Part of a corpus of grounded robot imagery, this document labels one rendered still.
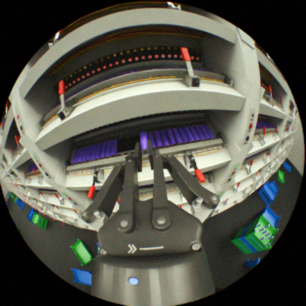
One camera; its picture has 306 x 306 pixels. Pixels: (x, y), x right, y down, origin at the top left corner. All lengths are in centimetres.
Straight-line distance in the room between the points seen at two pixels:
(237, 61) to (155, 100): 26
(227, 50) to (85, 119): 41
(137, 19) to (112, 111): 20
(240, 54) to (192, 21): 14
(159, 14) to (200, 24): 9
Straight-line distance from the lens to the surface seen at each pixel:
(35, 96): 45
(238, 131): 33
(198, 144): 30
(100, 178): 30
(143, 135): 24
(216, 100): 23
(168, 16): 26
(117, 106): 18
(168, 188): 43
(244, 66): 32
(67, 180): 43
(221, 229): 125
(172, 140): 29
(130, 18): 25
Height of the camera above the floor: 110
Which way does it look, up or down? 35 degrees down
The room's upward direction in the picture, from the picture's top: 11 degrees counter-clockwise
